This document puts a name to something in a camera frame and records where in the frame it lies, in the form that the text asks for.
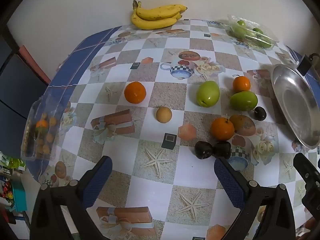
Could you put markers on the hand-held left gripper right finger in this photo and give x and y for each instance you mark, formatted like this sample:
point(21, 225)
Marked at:
point(228, 180)

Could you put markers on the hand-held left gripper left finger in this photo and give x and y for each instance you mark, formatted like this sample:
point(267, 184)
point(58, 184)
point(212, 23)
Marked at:
point(98, 180)

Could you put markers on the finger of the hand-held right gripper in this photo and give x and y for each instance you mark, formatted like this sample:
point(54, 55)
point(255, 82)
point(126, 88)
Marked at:
point(303, 165)

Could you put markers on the dark purple plum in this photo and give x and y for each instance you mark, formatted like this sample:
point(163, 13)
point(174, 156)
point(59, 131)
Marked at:
point(259, 113)
point(203, 150)
point(222, 149)

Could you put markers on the orange mandarin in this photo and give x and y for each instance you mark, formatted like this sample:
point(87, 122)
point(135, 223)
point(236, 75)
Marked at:
point(135, 92)
point(241, 83)
point(222, 129)

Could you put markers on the round metal tray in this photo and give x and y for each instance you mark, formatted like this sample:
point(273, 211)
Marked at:
point(292, 100)

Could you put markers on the green mango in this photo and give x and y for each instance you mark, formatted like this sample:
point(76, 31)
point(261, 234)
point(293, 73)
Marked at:
point(243, 100)
point(208, 93)

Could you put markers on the small tan round fruit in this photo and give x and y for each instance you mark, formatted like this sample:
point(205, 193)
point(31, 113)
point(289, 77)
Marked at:
point(164, 114)

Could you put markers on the cluster of small yellow fruits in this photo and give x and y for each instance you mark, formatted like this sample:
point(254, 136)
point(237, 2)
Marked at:
point(47, 137)

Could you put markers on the pile of small green fruits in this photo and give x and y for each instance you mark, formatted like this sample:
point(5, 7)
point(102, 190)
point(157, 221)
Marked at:
point(241, 31)

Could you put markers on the checkered printed tablecloth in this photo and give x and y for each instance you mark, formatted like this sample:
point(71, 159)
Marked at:
point(150, 187)

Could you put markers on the teal box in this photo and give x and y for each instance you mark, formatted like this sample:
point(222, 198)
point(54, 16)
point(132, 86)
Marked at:
point(18, 195)

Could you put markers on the green packet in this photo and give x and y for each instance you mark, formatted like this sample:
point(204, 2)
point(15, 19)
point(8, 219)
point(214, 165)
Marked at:
point(11, 162)

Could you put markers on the clear bag of small fruit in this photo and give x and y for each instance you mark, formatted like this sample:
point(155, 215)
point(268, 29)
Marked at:
point(50, 105)

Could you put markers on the small black box device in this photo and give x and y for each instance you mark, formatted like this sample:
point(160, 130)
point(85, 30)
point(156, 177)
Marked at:
point(304, 65)

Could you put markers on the clear plastic clamshell container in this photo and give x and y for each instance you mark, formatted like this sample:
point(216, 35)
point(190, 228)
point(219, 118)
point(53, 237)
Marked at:
point(232, 20)

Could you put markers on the yellow banana bunch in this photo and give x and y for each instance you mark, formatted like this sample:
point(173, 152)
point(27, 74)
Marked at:
point(155, 17)

